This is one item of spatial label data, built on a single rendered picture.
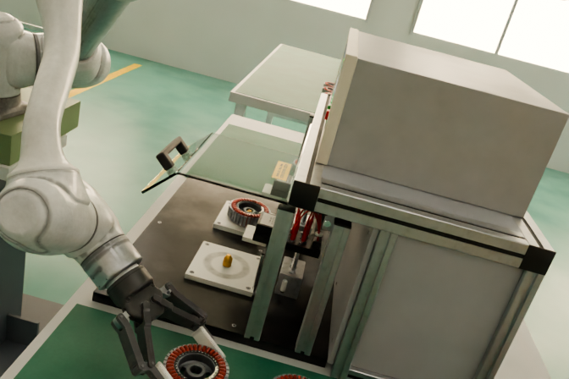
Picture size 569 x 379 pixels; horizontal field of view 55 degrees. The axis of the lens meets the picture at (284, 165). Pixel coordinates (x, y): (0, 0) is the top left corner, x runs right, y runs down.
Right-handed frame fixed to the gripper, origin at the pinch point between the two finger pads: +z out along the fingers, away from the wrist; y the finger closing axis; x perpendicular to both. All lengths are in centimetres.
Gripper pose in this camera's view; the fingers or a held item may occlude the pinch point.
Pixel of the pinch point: (195, 370)
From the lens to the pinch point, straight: 99.8
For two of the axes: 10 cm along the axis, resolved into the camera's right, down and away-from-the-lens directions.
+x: 6.3, -6.0, -4.9
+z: 6.3, 7.6, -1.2
